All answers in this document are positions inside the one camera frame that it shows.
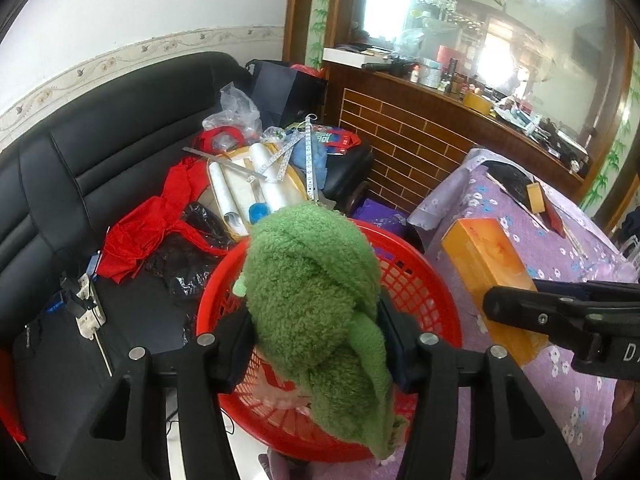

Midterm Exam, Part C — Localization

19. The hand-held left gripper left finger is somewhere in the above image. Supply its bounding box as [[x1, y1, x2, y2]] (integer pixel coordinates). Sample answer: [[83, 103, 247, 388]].
[[60, 307, 256, 480]]

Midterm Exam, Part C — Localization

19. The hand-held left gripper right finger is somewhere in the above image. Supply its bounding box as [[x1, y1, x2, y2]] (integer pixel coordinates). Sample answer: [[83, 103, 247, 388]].
[[376, 292, 583, 480]]

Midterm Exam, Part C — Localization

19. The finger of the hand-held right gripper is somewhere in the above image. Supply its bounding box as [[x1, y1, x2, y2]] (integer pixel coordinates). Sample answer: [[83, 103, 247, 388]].
[[482, 284, 622, 357], [532, 278, 640, 312]]

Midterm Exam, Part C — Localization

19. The orange carton box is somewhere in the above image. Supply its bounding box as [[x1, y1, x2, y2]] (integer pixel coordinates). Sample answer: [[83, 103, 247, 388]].
[[441, 217, 551, 366]]

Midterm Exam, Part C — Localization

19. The red plastic basket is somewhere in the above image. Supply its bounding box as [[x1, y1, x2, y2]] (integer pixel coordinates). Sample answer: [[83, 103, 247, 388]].
[[196, 220, 464, 464]]

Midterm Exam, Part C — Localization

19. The green fluffy cloth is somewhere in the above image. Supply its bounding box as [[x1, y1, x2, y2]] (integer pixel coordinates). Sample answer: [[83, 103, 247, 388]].
[[232, 203, 409, 461]]

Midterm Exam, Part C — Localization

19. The clear plastic ruler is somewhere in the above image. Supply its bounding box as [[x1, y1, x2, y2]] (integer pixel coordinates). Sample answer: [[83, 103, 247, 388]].
[[564, 224, 592, 257]]

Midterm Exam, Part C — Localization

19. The purple floral tablecloth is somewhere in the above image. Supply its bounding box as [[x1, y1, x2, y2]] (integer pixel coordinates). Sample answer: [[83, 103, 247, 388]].
[[407, 147, 640, 480]]

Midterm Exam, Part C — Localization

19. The dark red packet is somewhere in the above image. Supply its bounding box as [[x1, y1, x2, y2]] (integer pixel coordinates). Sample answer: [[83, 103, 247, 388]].
[[545, 200, 566, 231]]

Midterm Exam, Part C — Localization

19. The crumpled black plastic bag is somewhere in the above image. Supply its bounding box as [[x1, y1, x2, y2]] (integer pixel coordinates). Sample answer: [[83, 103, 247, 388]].
[[145, 202, 236, 301]]

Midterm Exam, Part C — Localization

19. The tan tape roll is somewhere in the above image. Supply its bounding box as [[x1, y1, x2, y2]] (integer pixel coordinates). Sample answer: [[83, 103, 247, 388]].
[[525, 182, 549, 214]]

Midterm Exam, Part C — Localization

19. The purple bag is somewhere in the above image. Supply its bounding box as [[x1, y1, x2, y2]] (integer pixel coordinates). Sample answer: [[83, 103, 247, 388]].
[[350, 199, 416, 234]]

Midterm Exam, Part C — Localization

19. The red cloth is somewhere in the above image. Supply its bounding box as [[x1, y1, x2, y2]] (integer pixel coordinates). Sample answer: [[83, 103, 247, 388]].
[[95, 157, 236, 286]]

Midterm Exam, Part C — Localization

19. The white paper roll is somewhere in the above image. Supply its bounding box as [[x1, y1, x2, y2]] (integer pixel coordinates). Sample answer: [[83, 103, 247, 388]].
[[210, 162, 249, 234], [265, 180, 301, 211], [250, 142, 281, 181]]

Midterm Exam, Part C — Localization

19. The white power strip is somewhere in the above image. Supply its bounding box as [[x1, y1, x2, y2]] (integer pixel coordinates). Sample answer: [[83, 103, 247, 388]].
[[60, 270, 109, 341]]

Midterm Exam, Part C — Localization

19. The yellow round tray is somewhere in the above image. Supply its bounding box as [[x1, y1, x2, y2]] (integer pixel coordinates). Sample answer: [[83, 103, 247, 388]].
[[207, 142, 309, 236]]

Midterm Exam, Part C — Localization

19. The black flat case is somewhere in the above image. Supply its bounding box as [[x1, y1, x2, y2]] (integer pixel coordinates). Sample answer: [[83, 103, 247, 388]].
[[12, 305, 166, 476]]

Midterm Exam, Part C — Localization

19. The metal straight ruler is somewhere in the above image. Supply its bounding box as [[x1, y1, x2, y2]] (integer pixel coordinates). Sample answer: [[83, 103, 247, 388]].
[[182, 146, 269, 181]]

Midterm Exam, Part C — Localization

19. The white folding ruler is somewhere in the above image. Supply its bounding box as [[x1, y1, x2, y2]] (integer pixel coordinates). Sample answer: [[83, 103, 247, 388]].
[[277, 115, 321, 201]]

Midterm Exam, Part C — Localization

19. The blue cloth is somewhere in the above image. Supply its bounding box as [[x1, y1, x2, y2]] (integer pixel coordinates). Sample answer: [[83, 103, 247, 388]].
[[291, 137, 329, 176]]

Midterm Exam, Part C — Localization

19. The wooden brick pattern counter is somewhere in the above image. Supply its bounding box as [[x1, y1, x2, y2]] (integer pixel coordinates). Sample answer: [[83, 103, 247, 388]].
[[322, 62, 591, 221]]

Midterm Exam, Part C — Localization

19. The red fabric bag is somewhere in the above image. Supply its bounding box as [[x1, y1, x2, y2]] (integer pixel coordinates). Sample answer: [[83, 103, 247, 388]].
[[192, 126, 246, 154]]

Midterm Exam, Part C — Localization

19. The red printed bag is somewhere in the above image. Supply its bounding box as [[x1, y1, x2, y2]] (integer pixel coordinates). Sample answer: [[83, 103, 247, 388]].
[[312, 127, 361, 156]]

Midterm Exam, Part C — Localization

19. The clear plastic bag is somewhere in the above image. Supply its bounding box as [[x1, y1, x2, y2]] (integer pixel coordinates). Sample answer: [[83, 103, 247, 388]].
[[202, 81, 264, 136]]

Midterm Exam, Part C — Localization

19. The black leather sofa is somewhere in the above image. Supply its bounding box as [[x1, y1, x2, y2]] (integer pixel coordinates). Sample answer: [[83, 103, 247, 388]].
[[0, 51, 376, 361]]

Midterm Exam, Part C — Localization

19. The large glass window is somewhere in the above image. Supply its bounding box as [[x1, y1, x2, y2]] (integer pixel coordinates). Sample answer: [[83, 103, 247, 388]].
[[330, 0, 626, 162]]

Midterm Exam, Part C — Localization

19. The black shopping bag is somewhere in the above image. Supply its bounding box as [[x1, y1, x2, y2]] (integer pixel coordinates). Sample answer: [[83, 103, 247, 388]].
[[245, 59, 329, 126]]

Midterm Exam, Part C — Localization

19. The white flat box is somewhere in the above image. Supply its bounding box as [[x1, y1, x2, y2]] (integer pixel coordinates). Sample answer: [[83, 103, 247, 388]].
[[322, 47, 394, 69]]

